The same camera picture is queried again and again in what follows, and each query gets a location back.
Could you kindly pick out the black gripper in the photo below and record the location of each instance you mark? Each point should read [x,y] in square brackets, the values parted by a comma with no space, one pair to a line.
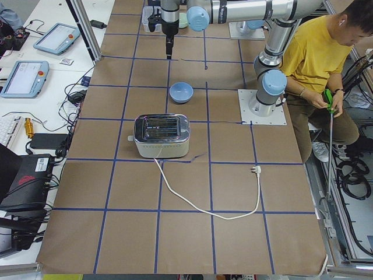
[169,27]

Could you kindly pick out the green bowl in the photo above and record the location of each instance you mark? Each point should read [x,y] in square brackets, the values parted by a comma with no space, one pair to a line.
[183,21]

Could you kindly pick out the blue bowl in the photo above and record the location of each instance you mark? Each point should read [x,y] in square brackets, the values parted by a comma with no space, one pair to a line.
[181,92]

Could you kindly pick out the clear plastic food container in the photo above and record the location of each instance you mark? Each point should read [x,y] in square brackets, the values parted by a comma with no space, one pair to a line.
[151,19]

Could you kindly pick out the silver cream toaster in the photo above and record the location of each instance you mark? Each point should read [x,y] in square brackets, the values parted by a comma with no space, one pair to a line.
[161,136]

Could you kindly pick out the teach pendant far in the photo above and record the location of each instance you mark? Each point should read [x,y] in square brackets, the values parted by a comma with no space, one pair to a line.
[58,39]

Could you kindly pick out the teach pendant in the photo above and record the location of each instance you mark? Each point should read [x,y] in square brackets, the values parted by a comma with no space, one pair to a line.
[26,79]
[58,39]

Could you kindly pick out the person in yellow shirt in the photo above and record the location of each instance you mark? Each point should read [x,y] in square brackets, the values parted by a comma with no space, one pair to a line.
[313,64]

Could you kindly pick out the teach pendant near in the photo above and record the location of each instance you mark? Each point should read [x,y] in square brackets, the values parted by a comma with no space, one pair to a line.
[26,79]

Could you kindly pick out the black power adapter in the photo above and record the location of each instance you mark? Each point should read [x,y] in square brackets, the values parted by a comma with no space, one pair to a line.
[47,141]

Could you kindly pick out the white keyboard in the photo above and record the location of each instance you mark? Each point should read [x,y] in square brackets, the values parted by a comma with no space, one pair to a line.
[10,127]

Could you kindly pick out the black computer box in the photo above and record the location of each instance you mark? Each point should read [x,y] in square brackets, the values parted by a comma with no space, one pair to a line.
[23,180]

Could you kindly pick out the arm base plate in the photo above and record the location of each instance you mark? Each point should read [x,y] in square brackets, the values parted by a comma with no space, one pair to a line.
[241,31]
[255,113]

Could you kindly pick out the aluminium frame post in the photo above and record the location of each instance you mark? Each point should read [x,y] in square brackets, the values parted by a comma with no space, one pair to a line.
[80,17]

